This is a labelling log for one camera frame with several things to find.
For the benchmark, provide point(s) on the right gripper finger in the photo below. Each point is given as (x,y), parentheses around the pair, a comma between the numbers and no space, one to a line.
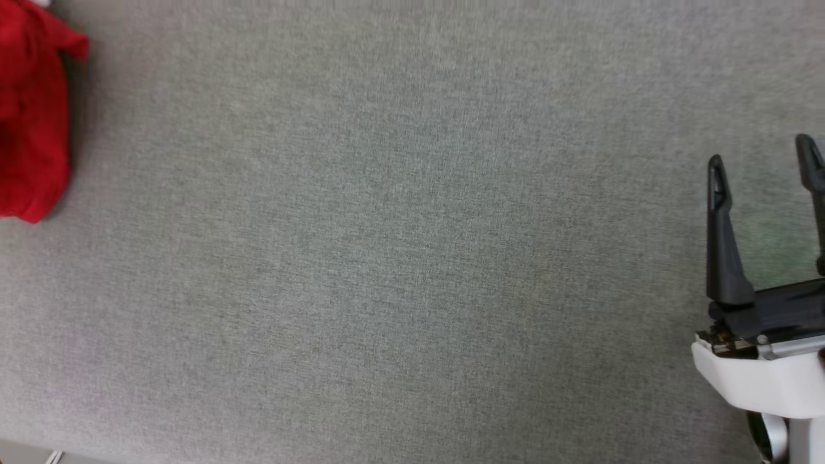
(816,174)

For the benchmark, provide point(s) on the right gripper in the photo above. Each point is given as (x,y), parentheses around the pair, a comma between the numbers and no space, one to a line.
(773,374)

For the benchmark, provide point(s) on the red basketball jersey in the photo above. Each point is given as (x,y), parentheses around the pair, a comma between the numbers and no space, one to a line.
(32,122)

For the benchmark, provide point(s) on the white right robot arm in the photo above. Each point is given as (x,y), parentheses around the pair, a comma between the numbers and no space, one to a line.
(802,441)

